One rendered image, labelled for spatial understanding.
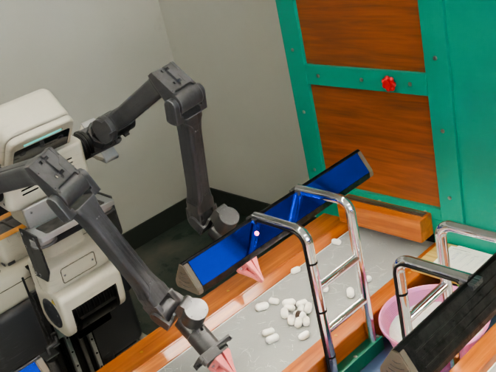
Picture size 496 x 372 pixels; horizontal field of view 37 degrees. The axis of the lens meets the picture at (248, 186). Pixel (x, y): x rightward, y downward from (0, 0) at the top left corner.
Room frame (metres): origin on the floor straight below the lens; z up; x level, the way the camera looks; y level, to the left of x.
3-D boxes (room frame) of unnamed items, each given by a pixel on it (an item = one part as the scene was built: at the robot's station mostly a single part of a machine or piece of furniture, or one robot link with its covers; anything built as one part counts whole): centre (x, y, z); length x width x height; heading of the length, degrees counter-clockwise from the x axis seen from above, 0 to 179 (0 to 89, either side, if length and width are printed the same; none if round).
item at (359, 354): (1.52, -0.11, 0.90); 0.20 x 0.19 x 0.45; 129
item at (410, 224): (1.90, -0.37, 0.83); 0.30 x 0.06 x 0.07; 39
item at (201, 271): (1.58, -0.06, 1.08); 0.62 x 0.08 x 0.07; 129
